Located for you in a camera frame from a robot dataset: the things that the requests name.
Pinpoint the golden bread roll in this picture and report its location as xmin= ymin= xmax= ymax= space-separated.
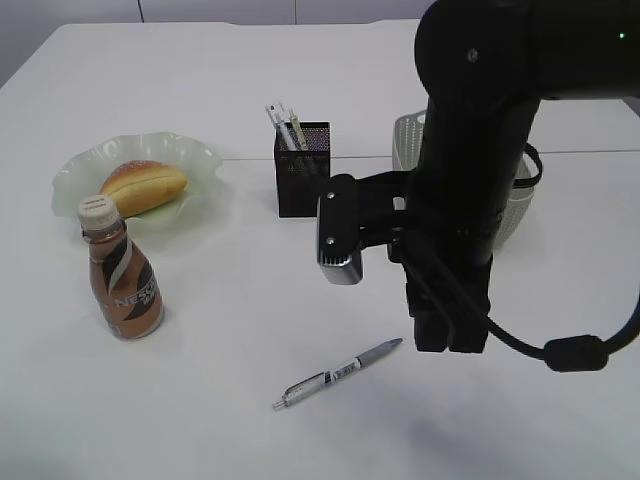
xmin=99 ymin=160 xmax=188 ymax=218

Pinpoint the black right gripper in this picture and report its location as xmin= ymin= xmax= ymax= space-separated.
xmin=388 ymin=227 xmax=494 ymax=353

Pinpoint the grey white pen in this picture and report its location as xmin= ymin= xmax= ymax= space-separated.
xmin=272 ymin=338 xmax=403 ymax=411

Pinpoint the brown Nescafe coffee bottle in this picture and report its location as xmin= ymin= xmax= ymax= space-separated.
xmin=78 ymin=195 xmax=164 ymax=340

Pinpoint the cream patterned pen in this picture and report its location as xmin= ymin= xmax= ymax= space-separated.
xmin=289 ymin=108 xmax=308 ymax=151

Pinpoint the grey-green plastic basket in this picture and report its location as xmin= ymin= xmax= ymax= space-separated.
xmin=392 ymin=110 xmax=543 ymax=248

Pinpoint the blue white pen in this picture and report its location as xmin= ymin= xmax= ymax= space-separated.
xmin=277 ymin=102 xmax=300 ymax=151

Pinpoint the clear plastic ruler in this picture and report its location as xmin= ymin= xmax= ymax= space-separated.
xmin=265 ymin=104 xmax=286 ymax=142

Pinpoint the green wavy glass plate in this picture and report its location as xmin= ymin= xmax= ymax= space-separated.
xmin=52 ymin=132 xmax=231 ymax=236

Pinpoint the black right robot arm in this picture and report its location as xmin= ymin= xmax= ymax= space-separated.
xmin=399 ymin=1 xmax=639 ymax=371

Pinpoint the black mesh pen holder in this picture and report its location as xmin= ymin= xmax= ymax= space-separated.
xmin=274 ymin=122 xmax=331 ymax=218

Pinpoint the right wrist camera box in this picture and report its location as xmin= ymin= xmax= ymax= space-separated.
xmin=316 ymin=171 xmax=412 ymax=285

